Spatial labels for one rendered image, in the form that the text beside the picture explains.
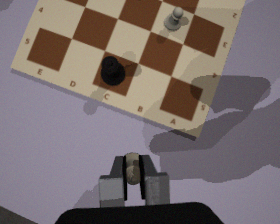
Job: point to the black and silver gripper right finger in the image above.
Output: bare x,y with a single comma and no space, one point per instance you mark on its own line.
154,186

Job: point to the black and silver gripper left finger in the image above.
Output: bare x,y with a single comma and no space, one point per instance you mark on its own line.
113,187

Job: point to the brown and cream chessboard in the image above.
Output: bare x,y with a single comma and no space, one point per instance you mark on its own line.
170,76

